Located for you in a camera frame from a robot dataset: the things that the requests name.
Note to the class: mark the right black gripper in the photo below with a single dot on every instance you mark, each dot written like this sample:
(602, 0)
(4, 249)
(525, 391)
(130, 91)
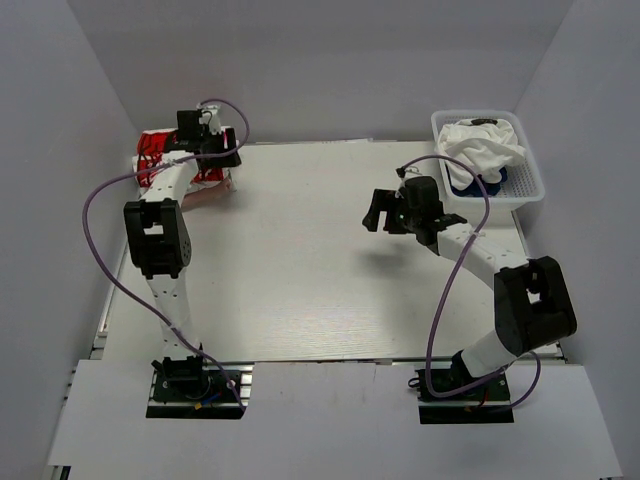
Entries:
(384, 200)

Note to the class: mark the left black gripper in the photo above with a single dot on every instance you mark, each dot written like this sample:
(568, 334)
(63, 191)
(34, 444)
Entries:
(230, 139)

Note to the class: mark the white t-shirt with tag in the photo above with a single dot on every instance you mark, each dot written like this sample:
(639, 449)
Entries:
(484, 145)

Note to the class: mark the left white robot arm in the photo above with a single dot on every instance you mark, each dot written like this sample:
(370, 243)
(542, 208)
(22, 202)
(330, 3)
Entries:
(159, 243)

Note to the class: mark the folded printed white t-shirt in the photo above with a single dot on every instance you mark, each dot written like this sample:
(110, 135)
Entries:
(140, 164)

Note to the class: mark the white logo t-shirt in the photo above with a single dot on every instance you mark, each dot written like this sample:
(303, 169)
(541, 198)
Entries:
(151, 148)

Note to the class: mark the blue t-shirt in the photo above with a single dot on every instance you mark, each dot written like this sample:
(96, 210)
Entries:
(474, 191)

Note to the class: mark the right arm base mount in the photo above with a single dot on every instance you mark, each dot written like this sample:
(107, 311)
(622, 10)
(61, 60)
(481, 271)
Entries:
(487, 404)

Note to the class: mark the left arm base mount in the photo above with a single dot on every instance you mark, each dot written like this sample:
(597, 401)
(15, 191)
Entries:
(196, 389)

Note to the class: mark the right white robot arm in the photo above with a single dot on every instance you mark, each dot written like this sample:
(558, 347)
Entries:
(531, 303)

